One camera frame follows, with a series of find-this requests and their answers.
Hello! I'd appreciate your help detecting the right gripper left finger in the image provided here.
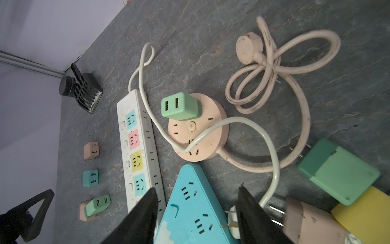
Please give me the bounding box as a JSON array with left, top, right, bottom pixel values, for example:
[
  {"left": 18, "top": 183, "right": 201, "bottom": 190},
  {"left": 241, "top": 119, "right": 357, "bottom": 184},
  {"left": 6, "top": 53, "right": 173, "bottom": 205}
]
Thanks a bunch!
[{"left": 102, "top": 188, "right": 158, "bottom": 244}]

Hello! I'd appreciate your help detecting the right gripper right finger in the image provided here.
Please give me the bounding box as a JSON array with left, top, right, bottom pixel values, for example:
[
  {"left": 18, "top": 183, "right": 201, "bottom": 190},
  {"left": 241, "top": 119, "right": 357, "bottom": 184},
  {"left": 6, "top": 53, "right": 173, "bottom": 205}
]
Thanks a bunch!
[{"left": 236, "top": 186, "right": 292, "bottom": 244}]

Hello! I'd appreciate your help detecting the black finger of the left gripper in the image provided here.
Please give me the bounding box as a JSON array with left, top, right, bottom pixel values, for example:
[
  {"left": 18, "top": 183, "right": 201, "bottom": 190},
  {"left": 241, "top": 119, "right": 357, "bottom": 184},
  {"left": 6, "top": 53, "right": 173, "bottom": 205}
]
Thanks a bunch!
[{"left": 0, "top": 188, "right": 55, "bottom": 243}]

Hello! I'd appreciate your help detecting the green adapter round socket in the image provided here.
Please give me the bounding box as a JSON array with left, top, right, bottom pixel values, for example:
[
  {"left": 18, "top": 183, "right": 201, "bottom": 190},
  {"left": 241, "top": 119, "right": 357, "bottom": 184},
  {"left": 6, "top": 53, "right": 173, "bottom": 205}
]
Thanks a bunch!
[
  {"left": 84, "top": 194, "right": 111, "bottom": 218},
  {"left": 161, "top": 92, "right": 202, "bottom": 122}
]

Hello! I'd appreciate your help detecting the teal triangular power strip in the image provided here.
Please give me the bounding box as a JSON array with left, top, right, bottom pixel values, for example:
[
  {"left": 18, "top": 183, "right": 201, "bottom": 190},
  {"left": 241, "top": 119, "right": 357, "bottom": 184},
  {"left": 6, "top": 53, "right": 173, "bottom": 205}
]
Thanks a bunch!
[{"left": 154, "top": 163, "right": 239, "bottom": 244}]

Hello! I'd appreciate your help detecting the white long power strip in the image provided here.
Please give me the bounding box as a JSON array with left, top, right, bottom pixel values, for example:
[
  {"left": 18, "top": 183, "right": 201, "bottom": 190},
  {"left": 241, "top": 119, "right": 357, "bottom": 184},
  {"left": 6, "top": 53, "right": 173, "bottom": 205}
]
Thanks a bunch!
[{"left": 116, "top": 89, "right": 166, "bottom": 228}]

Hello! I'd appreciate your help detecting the teal plug adapter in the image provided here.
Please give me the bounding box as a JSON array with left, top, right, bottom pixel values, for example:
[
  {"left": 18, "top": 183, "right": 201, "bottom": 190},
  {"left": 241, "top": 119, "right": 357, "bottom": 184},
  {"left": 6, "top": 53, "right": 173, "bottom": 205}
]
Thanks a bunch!
[{"left": 82, "top": 169, "right": 99, "bottom": 187}]

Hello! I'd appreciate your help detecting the green plug adapter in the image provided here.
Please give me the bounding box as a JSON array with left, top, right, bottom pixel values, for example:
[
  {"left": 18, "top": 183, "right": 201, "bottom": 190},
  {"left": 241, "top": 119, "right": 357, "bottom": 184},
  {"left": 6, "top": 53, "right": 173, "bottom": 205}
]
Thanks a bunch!
[{"left": 297, "top": 139, "right": 380, "bottom": 206}]

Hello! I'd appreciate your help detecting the yellow plug adapter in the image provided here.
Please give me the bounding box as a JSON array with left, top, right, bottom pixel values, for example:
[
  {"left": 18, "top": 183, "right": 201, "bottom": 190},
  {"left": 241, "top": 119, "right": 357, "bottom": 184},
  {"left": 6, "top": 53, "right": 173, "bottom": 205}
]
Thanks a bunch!
[{"left": 331, "top": 186, "right": 390, "bottom": 244}]

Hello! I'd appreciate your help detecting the black round container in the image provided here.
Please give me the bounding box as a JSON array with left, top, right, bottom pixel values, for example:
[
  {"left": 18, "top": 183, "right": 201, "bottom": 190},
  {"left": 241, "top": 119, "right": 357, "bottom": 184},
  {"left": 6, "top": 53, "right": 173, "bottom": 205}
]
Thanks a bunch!
[{"left": 59, "top": 76, "right": 77, "bottom": 97}]

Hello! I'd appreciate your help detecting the black slotted scoop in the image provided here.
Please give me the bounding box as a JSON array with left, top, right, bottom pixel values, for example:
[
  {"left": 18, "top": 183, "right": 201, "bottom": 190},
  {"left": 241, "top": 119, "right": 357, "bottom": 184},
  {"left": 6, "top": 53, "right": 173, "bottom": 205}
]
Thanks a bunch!
[{"left": 71, "top": 63, "right": 103, "bottom": 114}]

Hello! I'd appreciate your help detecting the white wall plug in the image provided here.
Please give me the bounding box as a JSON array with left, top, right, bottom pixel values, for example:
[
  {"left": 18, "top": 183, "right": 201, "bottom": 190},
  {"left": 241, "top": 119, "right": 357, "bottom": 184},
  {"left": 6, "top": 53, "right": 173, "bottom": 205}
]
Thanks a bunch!
[{"left": 225, "top": 205, "right": 241, "bottom": 240}]

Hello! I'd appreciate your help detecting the beige cable with round plug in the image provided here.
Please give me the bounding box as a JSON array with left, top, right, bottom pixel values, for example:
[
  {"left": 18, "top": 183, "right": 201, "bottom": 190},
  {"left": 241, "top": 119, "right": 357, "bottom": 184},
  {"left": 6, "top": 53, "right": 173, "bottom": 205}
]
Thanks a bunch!
[{"left": 216, "top": 16, "right": 341, "bottom": 174}]

